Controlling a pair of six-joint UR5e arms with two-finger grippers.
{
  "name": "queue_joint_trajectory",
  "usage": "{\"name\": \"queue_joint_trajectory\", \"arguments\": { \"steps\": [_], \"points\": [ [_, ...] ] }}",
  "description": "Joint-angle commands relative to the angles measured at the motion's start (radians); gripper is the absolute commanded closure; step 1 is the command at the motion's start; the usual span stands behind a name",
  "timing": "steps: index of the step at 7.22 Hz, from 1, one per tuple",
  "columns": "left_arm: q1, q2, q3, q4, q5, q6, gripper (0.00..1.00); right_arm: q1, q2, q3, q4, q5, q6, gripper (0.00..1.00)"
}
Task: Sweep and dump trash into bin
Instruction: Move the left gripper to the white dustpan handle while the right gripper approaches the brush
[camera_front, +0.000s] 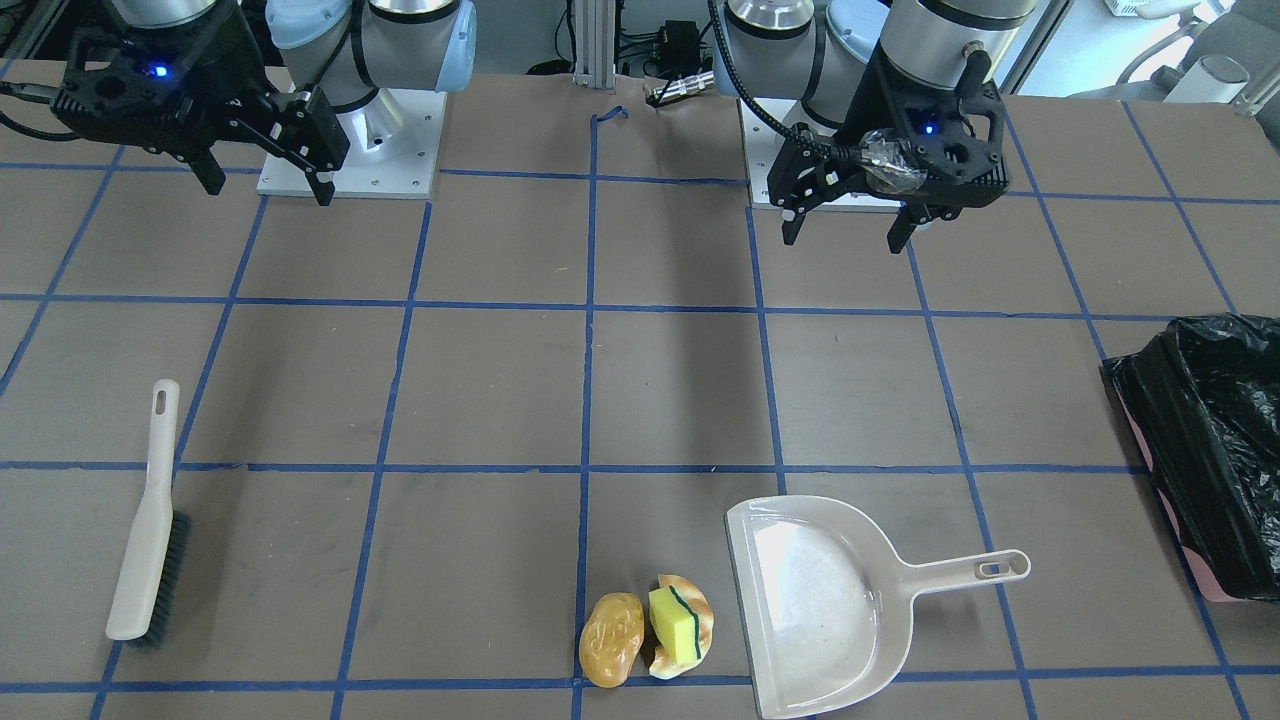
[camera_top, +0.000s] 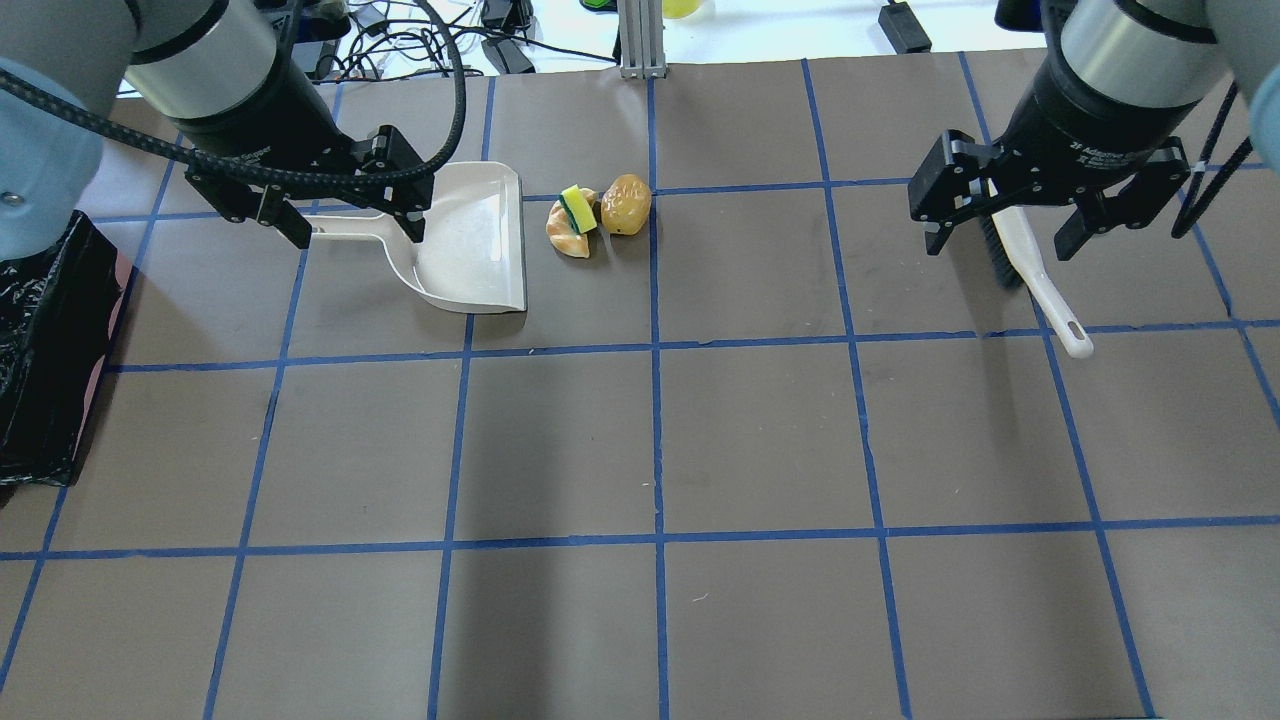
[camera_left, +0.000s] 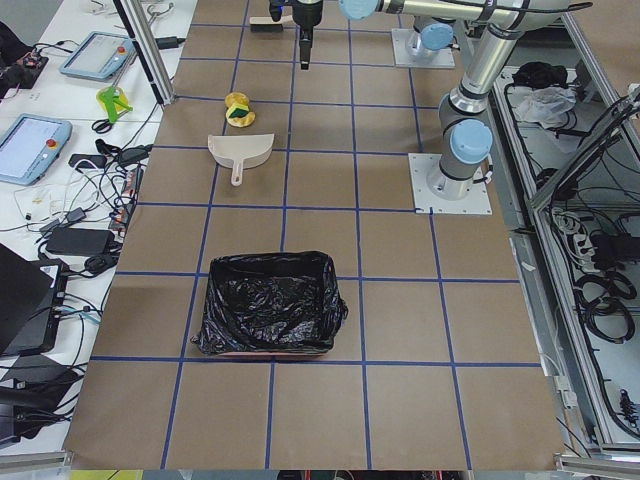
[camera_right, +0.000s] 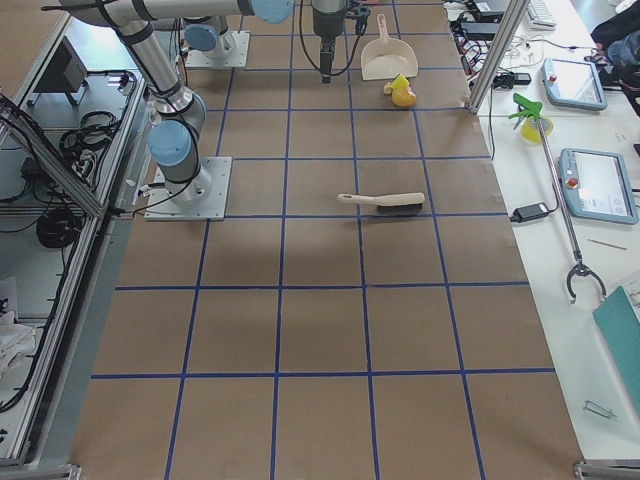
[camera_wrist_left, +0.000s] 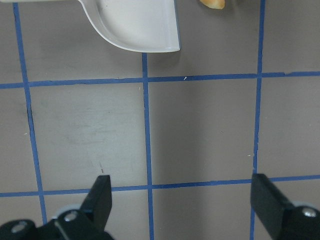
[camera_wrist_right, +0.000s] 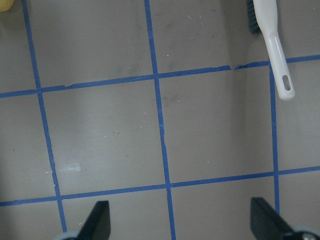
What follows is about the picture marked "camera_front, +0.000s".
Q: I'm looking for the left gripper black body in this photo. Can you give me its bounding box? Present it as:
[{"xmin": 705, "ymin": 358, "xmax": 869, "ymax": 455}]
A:
[{"xmin": 838, "ymin": 47, "xmax": 1009, "ymax": 208}]

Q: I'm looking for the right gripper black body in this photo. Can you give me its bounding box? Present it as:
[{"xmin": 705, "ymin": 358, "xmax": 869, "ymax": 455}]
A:
[{"xmin": 50, "ymin": 1, "xmax": 274, "ymax": 161}]

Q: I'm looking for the beige plastic dustpan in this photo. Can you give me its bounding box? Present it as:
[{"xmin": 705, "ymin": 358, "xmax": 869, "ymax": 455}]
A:
[{"xmin": 724, "ymin": 495, "xmax": 1030, "ymax": 719}]

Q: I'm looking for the beige hand brush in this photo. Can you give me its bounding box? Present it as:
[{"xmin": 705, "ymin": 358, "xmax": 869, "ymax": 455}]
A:
[{"xmin": 105, "ymin": 379, "xmax": 189, "ymax": 648}]

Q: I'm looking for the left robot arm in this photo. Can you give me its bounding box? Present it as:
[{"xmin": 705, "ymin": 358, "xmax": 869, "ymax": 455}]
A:
[{"xmin": 708, "ymin": 1, "xmax": 1036, "ymax": 254}]

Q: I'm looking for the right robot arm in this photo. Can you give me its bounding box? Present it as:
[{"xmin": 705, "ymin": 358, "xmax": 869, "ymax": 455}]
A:
[{"xmin": 12, "ymin": 1, "xmax": 477, "ymax": 206}]

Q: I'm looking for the black trash bag bin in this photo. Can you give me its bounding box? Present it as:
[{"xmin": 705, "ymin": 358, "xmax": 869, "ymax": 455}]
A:
[{"xmin": 1101, "ymin": 313, "xmax": 1279, "ymax": 603}]

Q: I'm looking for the yellow green sponge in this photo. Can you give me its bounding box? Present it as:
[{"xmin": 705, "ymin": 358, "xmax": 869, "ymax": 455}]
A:
[{"xmin": 649, "ymin": 585, "xmax": 703, "ymax": 664}]

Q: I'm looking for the yellow potato toy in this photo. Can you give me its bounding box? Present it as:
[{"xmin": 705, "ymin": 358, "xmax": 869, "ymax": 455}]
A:
[{"xmin": 579, "ymin": 592, "xmax": 645, "ymax": 689}]

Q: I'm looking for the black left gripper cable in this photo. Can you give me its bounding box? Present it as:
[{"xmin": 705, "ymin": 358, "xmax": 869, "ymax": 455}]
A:
[{"xmin": 707, "ymin": 0, "xmax": 851, "ymax": 161}]

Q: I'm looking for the aluminium frame post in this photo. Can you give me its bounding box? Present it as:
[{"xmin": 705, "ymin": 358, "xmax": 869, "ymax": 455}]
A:
[{"xmin": 568, "ymin": 0, "xmax": 618, "ymax": 94}]

